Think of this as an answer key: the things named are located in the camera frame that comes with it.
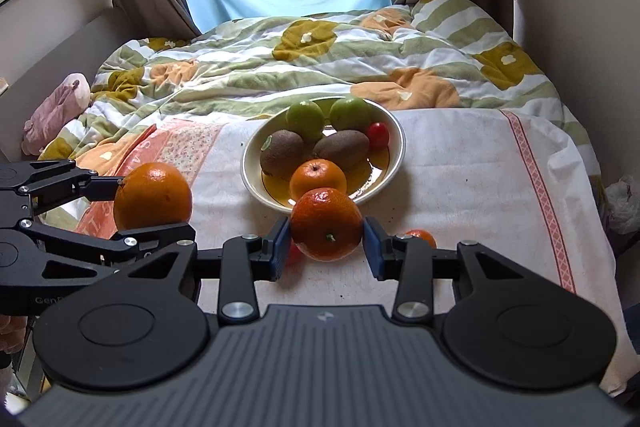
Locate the pink plush toy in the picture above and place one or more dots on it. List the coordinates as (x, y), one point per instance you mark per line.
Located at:
(67, 101)

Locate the brown kiwi right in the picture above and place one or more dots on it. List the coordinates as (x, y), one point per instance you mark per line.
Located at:
(346, 148)

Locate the red cherry tomato on cloth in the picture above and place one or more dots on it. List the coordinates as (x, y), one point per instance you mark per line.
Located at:
(294, 255)

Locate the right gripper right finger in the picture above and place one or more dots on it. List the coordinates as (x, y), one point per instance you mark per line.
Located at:
(407, 260)

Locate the small mandarin on cloth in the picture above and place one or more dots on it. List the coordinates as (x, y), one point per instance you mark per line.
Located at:
(424, 235)

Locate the large orange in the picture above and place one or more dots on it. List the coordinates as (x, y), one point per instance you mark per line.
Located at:
(150, 195)

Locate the grey bed headboard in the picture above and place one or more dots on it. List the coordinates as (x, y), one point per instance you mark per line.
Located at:
(84, 51)

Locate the small orange mandarin in bowl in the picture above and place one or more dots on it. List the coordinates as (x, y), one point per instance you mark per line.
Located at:
(316, 173)

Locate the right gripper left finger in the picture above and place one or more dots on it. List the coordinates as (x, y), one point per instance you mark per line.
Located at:
(246, 259)

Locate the green apple left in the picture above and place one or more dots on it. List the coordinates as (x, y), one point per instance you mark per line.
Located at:
(306, 119)

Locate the striped floral duvet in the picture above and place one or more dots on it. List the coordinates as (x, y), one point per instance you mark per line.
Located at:
(434, 54)

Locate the dark orange mandarin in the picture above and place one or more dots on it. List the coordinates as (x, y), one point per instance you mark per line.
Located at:
(326, 225)

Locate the red cherry tomato in bowl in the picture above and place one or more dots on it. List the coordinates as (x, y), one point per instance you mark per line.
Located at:
(378, 136)

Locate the kiwi with green sticker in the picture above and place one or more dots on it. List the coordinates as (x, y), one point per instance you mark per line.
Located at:
(281, 154)

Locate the green apple right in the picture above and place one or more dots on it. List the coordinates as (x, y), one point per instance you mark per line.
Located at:
(350, 113)

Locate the green apple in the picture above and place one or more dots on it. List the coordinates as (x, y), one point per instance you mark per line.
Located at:
(306, 119)
(350, 113)

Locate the white pink floral cloth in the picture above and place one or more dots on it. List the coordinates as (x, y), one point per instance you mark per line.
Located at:
(514, 183)

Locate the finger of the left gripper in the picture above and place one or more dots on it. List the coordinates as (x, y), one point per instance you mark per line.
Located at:
(55, 188)
(122, 247)

